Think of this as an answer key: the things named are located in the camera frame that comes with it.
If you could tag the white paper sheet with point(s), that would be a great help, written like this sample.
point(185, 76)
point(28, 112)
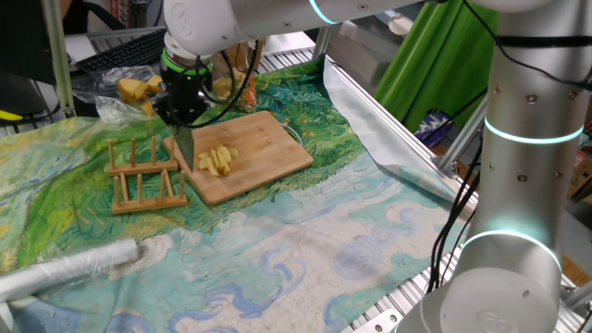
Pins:
point(78, 48)

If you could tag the black keyboard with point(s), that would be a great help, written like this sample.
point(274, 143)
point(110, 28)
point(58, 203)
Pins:
point(125, 51)

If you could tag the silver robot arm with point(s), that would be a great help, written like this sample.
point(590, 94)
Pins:
point(522, 185)

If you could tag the aluminium frame post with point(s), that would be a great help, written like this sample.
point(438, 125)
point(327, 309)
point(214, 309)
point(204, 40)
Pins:
point(57, 55)
point(460, 139)
point(323, 41)

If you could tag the steel cleaver knife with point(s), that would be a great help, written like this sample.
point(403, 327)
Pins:
point(186, 148)

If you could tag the small yellow potato scrap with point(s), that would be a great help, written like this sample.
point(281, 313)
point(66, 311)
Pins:
point(223, 87)

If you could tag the yellow food block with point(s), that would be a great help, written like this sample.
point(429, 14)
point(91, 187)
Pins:
point(222, 164)

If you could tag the grey metal box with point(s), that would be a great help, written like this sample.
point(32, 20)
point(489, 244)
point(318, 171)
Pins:
point(361, 51)

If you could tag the cardboard box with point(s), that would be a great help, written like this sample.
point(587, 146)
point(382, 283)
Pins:
point(583, 178)

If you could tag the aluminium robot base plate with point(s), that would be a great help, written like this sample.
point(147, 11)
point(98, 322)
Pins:
point(377, 324)

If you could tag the yellow food chunks pile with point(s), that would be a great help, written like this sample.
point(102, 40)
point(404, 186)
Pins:
point(133, 89)

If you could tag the plastic wrap roll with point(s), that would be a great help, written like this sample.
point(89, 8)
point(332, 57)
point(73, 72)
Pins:
point(69, 270)

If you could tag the blue patterned bag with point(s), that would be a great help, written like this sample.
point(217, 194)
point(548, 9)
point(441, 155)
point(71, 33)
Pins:
point(432, 129)

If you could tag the green fabric curtain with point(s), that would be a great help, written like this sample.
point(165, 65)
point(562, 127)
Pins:
point(430, 69)

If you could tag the painted landscape tablecloth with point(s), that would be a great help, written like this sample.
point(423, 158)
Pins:
point(300, 259)

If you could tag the wooden peg rack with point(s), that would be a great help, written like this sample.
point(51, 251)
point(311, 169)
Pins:
point(148, 203)

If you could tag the bamboo cutting board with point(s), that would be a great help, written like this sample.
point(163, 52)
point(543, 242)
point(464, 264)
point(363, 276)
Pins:
point(268, 148)

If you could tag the black monitor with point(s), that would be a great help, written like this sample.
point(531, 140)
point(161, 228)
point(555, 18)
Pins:
point(20, 37)

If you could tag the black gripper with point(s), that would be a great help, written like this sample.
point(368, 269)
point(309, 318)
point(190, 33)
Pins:
point(185, 90)

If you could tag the brown jar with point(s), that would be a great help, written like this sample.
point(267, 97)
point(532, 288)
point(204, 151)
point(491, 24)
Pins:
point(250, 55)

